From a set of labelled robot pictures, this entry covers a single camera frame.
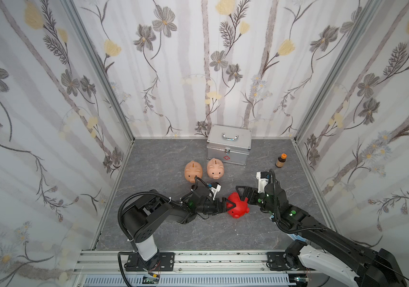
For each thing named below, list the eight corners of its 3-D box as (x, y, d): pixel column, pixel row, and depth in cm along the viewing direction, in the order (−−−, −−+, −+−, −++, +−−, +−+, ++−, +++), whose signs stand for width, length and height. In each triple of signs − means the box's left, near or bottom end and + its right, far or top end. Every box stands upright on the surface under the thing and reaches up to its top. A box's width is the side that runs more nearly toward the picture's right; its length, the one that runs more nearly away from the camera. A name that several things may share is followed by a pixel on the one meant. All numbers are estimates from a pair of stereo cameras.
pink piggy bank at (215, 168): (207, 182, 101) (207, 173, 94) (207, 167, 107) (207, 158, 100) (223, 182, 101) (224, 173, 94) (222, 167, 107) (223, 158, 100)
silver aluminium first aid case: (206, 165, 109) (206, 148, 97) (206, 136, 126) (206, 118, 113) (248, 165, 109) (254, 148, 97) (243, 136, 126) (247, 118, 113)
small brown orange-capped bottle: (276, 168, 108) (281, 157, 100) (274, 163, 110) (279, 153, 102) (282, 168, 108) (288, 157, 100) (280, 163, 110) (286, 153, 102)
